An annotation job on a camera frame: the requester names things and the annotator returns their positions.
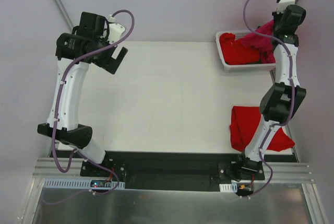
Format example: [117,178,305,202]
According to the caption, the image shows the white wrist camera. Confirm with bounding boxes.
[276,0,295,14]
[108,15,126,43]

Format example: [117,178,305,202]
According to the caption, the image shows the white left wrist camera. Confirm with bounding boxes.
[108,15,126,43]

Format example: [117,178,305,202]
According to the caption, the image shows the white right cable duct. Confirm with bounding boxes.
[219,183,237,193]

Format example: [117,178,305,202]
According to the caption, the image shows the black centre base bar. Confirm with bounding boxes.
[92,151,297,192]

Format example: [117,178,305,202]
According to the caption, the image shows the aluminium front frame rail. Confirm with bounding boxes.
[33,158,316,184]

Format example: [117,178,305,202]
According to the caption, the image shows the magenta t shirt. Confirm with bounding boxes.
[240,20,275,64]

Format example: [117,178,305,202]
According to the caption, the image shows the red t shirt in basket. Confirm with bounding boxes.
[219,33,260,65]

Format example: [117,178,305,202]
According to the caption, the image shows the white left cable duct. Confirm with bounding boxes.
[44,179,125,190]

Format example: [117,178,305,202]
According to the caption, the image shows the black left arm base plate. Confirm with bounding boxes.
[80,158,126,180]

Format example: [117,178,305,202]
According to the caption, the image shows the white cable duct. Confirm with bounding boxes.
[44,179,125,190]
[219,183,237,193]

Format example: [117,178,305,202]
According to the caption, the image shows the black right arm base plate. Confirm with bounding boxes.
[218,159,265,182]

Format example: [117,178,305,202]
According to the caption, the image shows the folded red t shirt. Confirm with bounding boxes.
[230,105,295,151]

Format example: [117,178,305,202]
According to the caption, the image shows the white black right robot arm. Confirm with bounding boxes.
[231,5,306,181]

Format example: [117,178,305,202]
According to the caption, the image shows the aluminium left frame rail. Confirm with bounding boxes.
[39,0,75,30]

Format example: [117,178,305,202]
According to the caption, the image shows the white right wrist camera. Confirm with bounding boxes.
[276,0,295,14]

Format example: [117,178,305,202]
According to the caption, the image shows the white plastic laundry basket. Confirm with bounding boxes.
[216,30,276,73]

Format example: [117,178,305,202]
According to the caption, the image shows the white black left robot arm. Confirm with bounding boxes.
[37,12,130,176]

